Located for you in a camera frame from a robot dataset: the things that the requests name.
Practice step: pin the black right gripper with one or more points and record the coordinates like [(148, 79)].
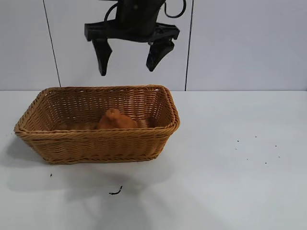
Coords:
[(136, 21)]

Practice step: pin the bumpy orange fruit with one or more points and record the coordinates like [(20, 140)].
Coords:
[(115, 122)]

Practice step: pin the brown woven wicker basket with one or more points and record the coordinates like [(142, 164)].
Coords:
[(96, 146)]

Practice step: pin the small black curled scrap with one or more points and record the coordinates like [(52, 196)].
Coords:
[(116, 192)]

